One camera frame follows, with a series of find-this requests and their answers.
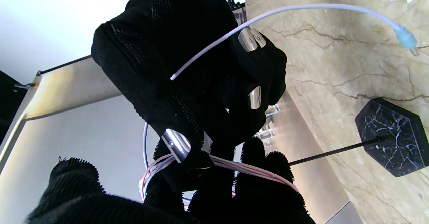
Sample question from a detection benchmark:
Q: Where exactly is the black T rack marble base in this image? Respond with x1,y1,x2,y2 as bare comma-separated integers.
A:
288,97,429,178

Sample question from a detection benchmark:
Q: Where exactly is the pink wired earphone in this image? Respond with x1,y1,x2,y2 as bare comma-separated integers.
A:
139,4,419,203

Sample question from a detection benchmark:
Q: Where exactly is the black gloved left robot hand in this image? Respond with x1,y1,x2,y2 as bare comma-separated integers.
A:
25,138,317,224

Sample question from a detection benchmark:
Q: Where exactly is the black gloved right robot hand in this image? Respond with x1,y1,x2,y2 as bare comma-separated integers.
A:
91,0,288,193

